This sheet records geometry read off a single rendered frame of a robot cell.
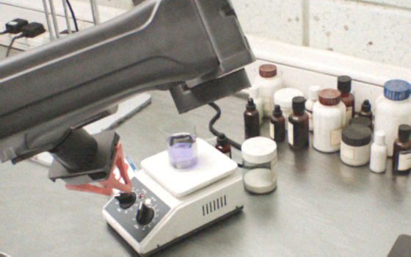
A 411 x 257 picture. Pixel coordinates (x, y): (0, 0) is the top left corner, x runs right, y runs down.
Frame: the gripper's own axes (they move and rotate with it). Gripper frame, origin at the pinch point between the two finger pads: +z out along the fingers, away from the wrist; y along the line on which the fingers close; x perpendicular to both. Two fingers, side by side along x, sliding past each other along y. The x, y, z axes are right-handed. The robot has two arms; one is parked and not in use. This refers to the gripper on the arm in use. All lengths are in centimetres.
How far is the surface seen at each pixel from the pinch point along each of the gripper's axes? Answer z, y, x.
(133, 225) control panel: 7.4, 1.6, 2.0
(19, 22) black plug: 14, 60, -67
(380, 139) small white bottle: 26.2, -31.4, -20.9
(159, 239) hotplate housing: 9.3, -2.6, 4.0
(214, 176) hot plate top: 9.6, -10.2, -6.4
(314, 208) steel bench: 24.1, -21.2, -7.4
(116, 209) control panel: 7.5, 5.8, -1.3
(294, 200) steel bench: 23.7, -17.6, -9.3
